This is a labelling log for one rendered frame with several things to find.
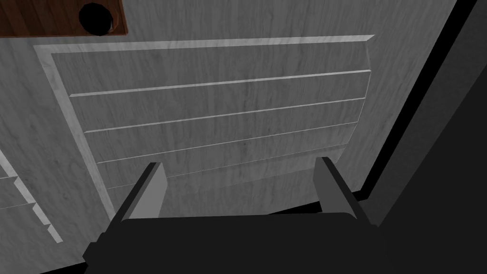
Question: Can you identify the black round door knob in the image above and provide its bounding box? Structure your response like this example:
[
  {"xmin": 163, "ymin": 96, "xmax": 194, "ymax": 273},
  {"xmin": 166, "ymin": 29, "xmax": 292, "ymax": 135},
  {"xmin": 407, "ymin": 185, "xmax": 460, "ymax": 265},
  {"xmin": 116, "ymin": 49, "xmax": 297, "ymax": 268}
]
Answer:
[{"xmin": 78, "ymin": 3, "xmax": 114, "ymax": 37}]

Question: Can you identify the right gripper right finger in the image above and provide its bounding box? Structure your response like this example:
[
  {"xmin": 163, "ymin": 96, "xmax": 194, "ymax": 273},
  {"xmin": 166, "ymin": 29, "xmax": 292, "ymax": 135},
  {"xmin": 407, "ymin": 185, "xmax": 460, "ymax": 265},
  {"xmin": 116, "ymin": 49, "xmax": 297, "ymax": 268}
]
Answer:
[{"xmin": 312, "ymin": 156, "xmax": 370, "ymax": 224}]

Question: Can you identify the grey panelled door leaf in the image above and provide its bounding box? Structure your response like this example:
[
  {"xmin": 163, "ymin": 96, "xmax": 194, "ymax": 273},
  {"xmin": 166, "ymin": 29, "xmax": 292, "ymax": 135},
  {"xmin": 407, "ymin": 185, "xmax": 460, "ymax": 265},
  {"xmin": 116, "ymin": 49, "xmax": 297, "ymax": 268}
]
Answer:
[{"xmin": 0, "ymin": 0, "xmax": 459, "ymax": 274}]

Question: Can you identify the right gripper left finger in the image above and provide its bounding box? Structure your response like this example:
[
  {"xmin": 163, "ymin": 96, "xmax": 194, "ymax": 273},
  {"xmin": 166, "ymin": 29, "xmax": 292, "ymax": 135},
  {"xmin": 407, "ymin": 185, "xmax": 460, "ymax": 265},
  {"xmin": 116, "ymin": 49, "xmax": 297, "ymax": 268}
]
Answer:
[{"xmin": 110, "ymin": 162, "xmax": 168, "ymax": 224}]

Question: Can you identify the brown wooden knob plate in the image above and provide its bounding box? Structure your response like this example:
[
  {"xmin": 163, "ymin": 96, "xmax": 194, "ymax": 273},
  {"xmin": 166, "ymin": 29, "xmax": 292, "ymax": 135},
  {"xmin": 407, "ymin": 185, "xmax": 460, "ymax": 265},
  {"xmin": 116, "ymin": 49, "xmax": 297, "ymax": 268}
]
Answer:
[{"xmin": 0, "ymin": 0, "xmax": 128, "ymax": 38}]

